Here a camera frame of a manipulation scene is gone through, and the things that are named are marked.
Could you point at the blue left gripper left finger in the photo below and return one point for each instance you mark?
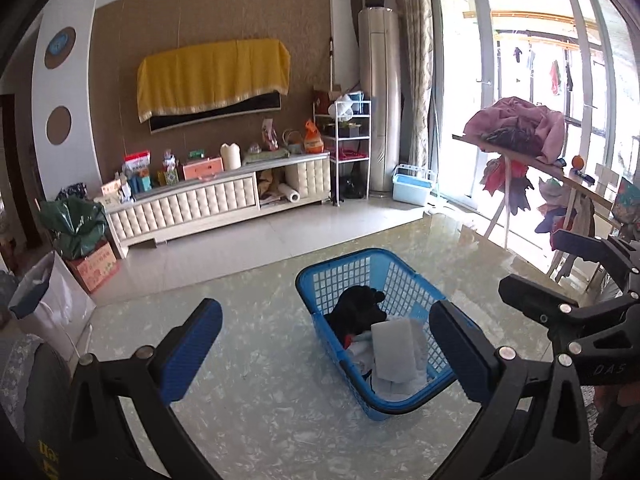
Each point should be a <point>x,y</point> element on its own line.
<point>181,353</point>

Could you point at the pink gift box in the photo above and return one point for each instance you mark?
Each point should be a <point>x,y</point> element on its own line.
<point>202,168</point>

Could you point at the cream tufted TV cabinet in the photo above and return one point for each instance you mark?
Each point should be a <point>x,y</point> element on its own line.
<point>231,197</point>

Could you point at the white standing air conditioner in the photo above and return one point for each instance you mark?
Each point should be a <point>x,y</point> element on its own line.
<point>379,59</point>

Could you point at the white paper towel roll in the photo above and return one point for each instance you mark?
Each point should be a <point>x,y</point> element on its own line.
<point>289,193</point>

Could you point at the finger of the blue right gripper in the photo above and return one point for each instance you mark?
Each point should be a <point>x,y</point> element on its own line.
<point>539,304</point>
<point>599,250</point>

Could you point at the patterned curtain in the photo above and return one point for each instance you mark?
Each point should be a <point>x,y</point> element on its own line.
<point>418,19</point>

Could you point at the light blue cloth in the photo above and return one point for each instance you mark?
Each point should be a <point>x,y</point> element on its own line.
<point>360,352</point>

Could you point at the yellow cloth covered television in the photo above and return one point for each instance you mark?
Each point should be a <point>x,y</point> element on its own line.
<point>206,77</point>

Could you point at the orange bag on cabinet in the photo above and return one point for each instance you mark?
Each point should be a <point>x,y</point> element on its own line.
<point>313,143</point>

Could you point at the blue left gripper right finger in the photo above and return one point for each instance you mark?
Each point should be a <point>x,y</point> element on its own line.
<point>467,350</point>

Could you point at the orange cardboard box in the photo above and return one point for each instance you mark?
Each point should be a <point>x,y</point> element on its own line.
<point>96,269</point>

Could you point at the white metal shelf rack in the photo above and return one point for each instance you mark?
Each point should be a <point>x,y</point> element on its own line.
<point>345,125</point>

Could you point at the red white box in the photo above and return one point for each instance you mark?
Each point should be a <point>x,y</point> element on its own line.
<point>137,161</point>

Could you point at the green plastic bag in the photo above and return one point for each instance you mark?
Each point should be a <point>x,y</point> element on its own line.
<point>78,226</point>

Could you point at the light blue storage box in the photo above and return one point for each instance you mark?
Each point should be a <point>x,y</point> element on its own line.
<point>412,185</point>

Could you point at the grey upholstered chair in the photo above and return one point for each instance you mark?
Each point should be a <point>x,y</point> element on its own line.
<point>34,394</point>

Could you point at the pink clothes pile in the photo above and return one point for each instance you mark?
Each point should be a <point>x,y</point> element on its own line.
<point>536,129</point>

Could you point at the white plastic jug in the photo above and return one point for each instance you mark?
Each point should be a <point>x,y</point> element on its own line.
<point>231,156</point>

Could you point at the blue plastic laundry basket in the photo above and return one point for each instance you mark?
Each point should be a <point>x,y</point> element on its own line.
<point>407,295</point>

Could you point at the white paper bag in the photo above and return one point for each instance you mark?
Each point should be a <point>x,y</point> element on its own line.
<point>50,304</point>

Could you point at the white quilted cloth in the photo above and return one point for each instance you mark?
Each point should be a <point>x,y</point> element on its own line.
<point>390,391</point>

